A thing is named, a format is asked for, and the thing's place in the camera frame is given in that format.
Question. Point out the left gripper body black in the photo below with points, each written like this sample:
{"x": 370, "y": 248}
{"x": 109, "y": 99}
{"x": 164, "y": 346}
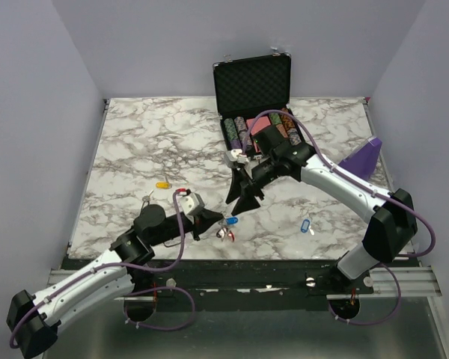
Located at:
{"x": 173, "y": 229}

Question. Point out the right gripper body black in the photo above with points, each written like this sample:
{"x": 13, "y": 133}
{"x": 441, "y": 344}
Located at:
{"x": 265, "y": 172}

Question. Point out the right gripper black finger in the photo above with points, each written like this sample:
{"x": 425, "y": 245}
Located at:
{"x": 248, "y": 200}
{"x": 240, "y": 187}

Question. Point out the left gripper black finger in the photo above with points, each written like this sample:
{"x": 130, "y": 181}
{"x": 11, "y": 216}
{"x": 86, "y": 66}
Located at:
{"x": 208, "y": 216}
{"x": 202, "y": 225}

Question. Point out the red-handled metal keyring tool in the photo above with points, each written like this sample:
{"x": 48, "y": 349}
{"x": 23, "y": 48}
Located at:
{"x": 225, "y": 234}

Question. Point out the blue plastic key tag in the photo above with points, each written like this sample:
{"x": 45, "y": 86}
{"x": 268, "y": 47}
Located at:
{"x": 306, "y": 227}

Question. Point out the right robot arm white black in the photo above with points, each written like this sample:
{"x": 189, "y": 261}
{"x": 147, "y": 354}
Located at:
{"x": 388, "y": 215}

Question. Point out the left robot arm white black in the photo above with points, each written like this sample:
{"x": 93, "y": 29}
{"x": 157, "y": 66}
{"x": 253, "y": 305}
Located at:
{"x": 34, "y": 319}

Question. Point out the pink playing card deck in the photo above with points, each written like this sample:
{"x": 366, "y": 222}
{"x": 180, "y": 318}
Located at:
{"x": 261, "y": 124}

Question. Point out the yellow key tag with key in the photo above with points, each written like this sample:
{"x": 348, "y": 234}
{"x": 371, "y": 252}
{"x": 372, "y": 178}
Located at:
{"x": 163, "y": 184}

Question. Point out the black poker chip case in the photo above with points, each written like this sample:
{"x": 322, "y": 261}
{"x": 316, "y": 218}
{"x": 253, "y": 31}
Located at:
{"x": 246, "y": 87}

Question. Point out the purple box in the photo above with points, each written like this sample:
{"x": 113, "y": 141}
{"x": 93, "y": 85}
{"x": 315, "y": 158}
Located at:
{"x": 362, "y": 161}

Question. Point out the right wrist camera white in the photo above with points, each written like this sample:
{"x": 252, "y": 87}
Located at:
{"x": 235, "y": 158}

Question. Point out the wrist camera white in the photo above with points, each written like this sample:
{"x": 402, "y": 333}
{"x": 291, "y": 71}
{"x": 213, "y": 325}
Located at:
{"x": 192, "y": 204}
{"x": 235, "y": 158}

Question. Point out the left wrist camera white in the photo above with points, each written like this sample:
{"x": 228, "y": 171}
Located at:
{"x": 192, "y": 204}

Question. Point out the black mounting rail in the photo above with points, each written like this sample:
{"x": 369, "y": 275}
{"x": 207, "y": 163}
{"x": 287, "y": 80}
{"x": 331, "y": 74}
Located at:
{"x": 244, "y": 285}

